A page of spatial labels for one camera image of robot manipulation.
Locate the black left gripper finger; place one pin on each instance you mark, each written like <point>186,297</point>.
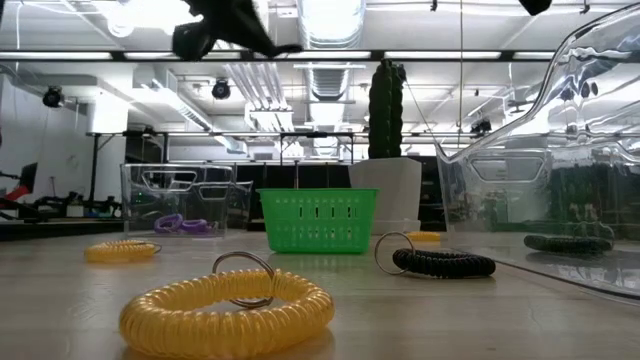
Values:
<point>272,49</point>

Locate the black ceiling spotlight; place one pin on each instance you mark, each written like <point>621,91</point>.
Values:
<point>52,96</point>
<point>481,126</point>
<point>221,89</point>

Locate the black beam with light strips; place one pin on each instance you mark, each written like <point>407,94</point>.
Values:
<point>377,55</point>

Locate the green cactus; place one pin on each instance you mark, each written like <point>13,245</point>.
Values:
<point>386,110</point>

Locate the green plastic basket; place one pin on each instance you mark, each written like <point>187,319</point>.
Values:
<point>317,220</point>

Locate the white hexagonal plant pot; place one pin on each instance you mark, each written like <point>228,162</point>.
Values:
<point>387,195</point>

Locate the clear plastic bin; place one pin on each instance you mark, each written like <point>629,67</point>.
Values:
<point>575,190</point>
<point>150,200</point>

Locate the background robot arms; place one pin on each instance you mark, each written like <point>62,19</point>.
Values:
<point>65,205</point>

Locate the red and black chair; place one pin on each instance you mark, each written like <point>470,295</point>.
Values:
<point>25,180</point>

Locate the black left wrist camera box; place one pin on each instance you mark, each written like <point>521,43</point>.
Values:
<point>192,42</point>

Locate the silver ventilation duct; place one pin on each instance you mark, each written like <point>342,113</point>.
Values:
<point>332,20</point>

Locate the black background workbench frame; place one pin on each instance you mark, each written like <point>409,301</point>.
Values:
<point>320,134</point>

